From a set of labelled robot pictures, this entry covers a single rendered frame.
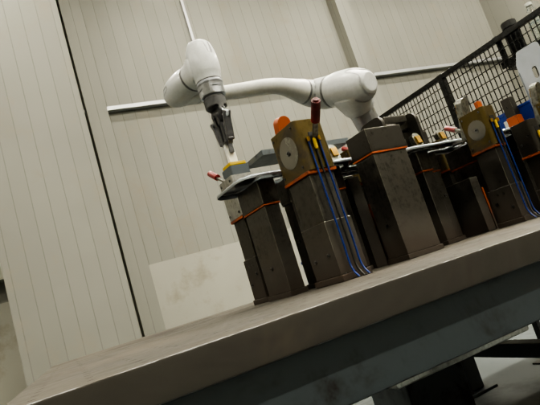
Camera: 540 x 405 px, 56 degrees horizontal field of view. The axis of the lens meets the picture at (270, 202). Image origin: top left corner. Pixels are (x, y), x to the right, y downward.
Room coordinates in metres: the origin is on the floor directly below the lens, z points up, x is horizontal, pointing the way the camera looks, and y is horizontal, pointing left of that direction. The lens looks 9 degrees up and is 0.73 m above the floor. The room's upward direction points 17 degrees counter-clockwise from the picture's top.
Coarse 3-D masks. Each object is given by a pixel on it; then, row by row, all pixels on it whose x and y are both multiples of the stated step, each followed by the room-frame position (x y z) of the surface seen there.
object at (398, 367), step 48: (480, 288) 0.70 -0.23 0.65; (528, 288) 0.73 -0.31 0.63; (384, 336) 0.63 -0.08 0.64; (432, 336) 0.65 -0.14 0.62; (480, 336) 0.68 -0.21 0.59; (240, 384) 0.55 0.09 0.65; (288, 384) 0.57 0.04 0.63; (336, 384) 0.59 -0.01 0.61; (384, 384) 0.62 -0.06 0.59; (480, 384) 2.49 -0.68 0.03
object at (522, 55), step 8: (528, 48) 1.94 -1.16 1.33; (536, 48) 1.91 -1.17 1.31; (520, 56) 1.97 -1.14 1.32; (528, 56) 1.95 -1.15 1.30; (536, 56) 1.92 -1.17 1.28; (520, 64) 1.98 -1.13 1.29; (528, 64) 1.96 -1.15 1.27; (536, 64) 1.93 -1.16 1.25; (520, 72) 1.99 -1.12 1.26; (528, 72) 1.97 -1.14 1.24; (528, 80) 1.98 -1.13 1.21; (536, 80) 1.95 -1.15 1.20; (528, 88) 1.99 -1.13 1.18; (528, 96) 1.99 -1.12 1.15
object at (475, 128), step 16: (480, 112) 1.42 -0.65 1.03; (464, 128) 1.48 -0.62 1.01; (480, 128) 1.43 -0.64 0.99; (496, 128) 1.43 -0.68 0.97; (480, 144) 1.45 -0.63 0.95; (496, 144) 1.42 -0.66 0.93; (480, 160) 1.47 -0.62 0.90; (496, 160) 1.43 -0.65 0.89; (496, 176) 1.45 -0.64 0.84; (512, 176) 1.44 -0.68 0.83; (496, 192) 1.46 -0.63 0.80; (512, 192) 1.42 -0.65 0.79; (496, 208) 1.48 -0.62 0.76; (512, 208) 1.44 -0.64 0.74; (528, 208) 1.44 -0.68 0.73; (512, 224) 1.45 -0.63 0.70
